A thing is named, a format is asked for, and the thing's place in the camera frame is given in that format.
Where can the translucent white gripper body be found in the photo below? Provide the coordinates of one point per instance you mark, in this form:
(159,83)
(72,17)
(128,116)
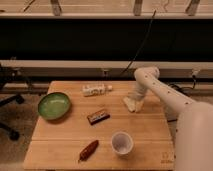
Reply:
(136,96)

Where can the brown chocolate bar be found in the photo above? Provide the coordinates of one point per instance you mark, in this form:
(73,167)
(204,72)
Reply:
(98,116)

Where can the green bowl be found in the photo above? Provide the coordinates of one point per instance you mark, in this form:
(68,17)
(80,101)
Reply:
(54,105)

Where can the white plastic bottle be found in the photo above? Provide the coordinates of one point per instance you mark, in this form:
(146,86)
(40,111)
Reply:
(95,89)

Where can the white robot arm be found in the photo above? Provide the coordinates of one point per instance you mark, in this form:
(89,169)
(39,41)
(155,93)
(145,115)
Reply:
(194,136)

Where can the white ceramic cup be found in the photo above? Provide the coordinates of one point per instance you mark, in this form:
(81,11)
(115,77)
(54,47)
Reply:
(122,143)

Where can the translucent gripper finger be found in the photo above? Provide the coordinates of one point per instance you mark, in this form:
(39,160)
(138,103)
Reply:
(139,105)

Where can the white sponge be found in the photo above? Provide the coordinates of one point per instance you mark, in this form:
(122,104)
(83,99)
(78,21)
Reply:
(130,104)

